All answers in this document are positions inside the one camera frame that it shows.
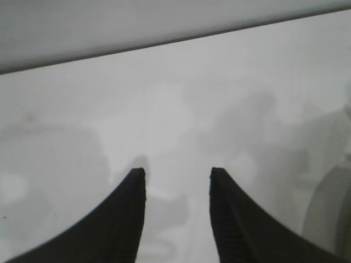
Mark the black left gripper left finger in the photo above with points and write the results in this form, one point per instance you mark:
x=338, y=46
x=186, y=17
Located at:
x=115, y=224

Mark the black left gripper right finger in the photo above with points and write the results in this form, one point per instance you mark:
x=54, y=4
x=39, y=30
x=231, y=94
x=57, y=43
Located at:
x=246, y=235

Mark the clear plastic measuring cup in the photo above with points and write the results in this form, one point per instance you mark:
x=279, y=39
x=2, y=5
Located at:
x=330, y=208

